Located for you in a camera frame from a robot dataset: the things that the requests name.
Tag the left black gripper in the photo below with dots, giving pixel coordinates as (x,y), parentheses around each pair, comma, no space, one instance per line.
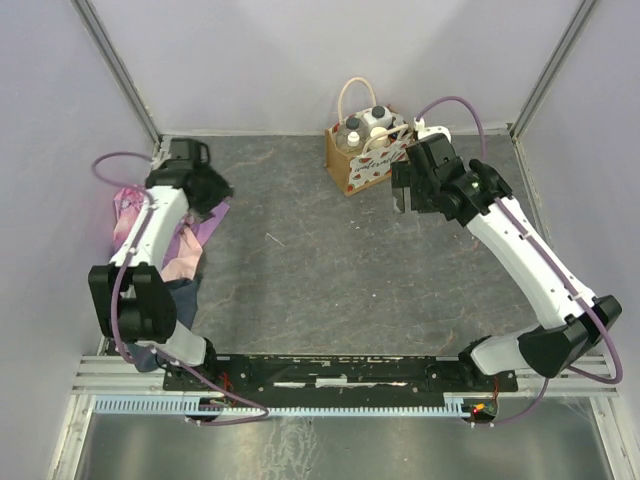
(219,189)

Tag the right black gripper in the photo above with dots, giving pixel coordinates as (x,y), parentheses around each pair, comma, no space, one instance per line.
(404,176)

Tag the burlap watermelon canvas bag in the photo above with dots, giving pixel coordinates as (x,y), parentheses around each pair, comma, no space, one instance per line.
(353,174)

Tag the pink purple cloth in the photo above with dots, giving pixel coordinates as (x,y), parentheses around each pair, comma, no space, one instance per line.
(185,250)

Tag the white square bottle grey cap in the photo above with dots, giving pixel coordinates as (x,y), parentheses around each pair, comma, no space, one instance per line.
(377,116)

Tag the dark blue towel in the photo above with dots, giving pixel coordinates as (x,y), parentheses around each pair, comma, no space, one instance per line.
(185,300)

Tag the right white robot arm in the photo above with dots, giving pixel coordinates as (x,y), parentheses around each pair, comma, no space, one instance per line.
(571,318)

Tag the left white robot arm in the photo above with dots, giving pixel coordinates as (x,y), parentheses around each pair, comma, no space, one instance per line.
(133,304)

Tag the green bottle white cap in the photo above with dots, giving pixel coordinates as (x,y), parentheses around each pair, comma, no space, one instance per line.
(379,138)

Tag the clear yellow bottle white cap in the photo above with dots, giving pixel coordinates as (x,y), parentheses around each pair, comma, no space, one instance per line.
(353,144)

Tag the clear square bottle grey cap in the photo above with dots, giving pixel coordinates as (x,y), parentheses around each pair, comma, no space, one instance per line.
(352,123)

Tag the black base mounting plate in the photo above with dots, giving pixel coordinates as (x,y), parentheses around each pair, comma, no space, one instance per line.
(259,373)

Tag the left aluminium frame post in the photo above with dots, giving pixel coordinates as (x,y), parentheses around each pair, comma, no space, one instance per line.
(97,30)

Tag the aluminium frame post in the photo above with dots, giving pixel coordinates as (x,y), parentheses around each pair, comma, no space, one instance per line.
(563,48)
(97,30)

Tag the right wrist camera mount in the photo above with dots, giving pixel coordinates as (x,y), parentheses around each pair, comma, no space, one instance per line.
(423,131)

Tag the aluminium front rail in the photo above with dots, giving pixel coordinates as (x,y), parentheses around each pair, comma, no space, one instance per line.
(110,375)

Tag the right aluminium frame post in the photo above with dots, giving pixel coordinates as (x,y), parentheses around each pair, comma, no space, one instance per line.
(563,48)

